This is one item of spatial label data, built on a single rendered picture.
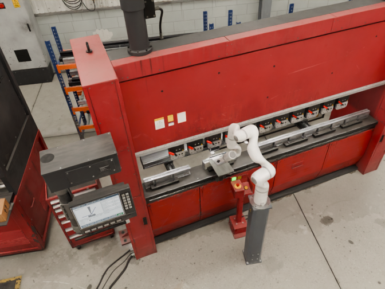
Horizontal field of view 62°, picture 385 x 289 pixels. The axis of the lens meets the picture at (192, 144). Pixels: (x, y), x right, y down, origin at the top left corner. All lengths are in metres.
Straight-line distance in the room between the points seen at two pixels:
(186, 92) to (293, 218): 2.26
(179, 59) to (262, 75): 0.87
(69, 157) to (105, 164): 0.24
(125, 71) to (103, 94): 0.29
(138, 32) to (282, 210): 2.87
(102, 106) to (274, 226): 2.65
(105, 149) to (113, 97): 0.38
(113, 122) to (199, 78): 0.82
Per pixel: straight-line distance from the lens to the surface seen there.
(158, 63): 2.59
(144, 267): 3.93
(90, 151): 2.33
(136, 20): 2.51
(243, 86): 3.07
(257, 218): 3.19
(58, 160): 2.34
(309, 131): 4.03
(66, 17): 7.29
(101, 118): 2.49
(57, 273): 4.19
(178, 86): 2.76
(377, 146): 4.80
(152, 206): 3.47
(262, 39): 2.92
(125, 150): 2.71
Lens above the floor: 3.42
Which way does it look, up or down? 42 degrees down
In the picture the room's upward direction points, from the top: 4 degrees counter-clockwise
